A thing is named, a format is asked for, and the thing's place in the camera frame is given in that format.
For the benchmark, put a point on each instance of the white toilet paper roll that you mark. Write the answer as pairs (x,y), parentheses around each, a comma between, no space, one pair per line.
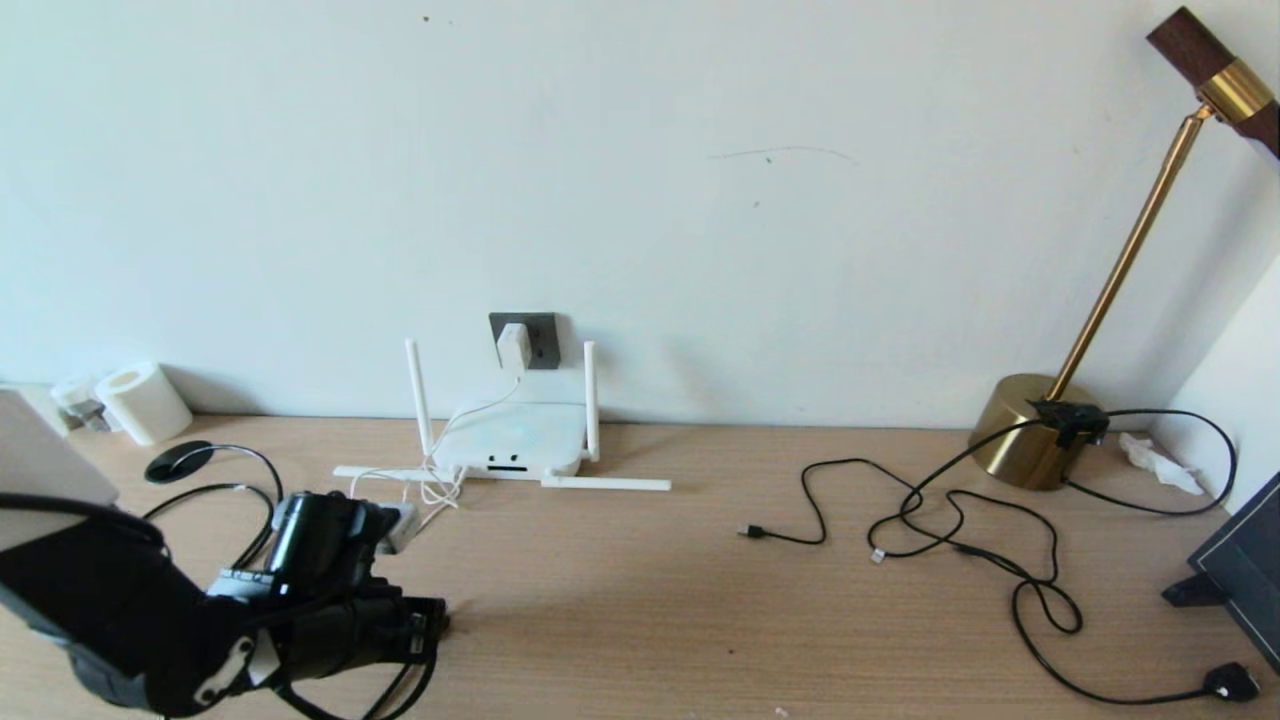
(148,402)

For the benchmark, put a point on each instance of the grey wall socket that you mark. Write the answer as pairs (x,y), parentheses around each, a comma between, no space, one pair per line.
(545,348)

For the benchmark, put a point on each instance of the black clip stand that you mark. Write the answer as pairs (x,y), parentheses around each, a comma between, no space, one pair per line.
(1192,592)

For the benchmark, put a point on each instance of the crumpled white tissue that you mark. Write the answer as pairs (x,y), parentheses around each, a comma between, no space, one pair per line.
(1158,465)

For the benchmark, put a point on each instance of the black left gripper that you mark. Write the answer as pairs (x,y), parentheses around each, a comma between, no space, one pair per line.
(320,540)

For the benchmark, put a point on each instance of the white power adapter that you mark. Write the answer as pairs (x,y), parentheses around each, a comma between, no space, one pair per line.
(515,346)

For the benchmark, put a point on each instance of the gold desk lamp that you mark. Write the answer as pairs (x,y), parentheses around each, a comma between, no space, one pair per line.
(1020,440)

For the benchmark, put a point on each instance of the black clip on lamp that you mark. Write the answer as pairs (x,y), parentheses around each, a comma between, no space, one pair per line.
(1068,420)

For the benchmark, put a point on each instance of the white router with antennas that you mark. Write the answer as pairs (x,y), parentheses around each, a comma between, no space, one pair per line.
(515,440)

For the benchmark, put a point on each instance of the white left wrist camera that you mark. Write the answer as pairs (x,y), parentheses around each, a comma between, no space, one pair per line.
(400,528)

